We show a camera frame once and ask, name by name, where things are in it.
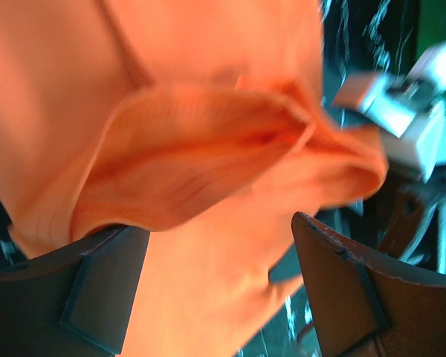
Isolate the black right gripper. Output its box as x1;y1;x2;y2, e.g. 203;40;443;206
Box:
374;174;446;274

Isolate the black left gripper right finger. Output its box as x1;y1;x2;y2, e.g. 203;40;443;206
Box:
291;213;446;356

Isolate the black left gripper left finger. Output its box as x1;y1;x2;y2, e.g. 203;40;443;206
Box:
0;225;149;357

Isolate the orange t shirt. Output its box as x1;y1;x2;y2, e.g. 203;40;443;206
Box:
0;1;387;356

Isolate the green plastic bin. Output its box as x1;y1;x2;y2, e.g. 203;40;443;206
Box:
416;0;446;164

